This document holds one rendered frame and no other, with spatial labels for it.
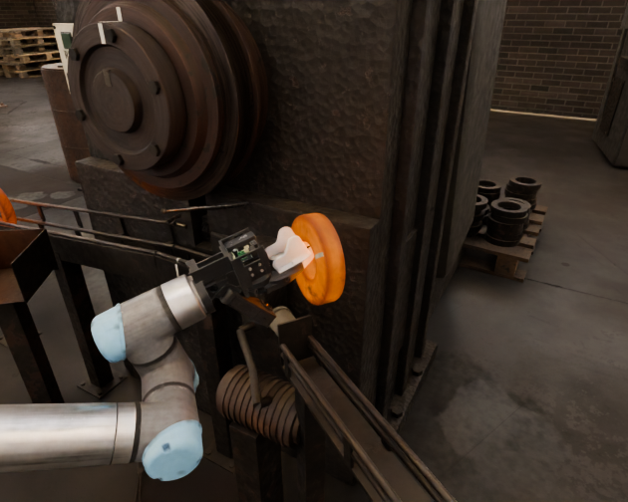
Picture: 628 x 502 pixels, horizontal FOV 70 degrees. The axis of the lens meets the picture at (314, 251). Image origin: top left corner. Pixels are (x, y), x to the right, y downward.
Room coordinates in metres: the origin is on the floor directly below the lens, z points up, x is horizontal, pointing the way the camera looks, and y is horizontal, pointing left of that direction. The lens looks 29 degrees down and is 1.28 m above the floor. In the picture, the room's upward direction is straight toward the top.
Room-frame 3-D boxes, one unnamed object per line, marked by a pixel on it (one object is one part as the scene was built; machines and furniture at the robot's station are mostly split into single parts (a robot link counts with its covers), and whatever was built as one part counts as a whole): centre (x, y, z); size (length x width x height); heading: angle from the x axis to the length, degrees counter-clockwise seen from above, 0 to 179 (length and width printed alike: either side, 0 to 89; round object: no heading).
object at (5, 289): (1.04, 0.89, 0.36); 0.26 x 0.20 x 0.72; 96
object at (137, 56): (0.93, 0.38, 1.11); 0.28 x 0.06 x 0.28; 61
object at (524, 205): (2.64, -0.79, 0.22); 1.20 x 0.81 x 0.44; 59
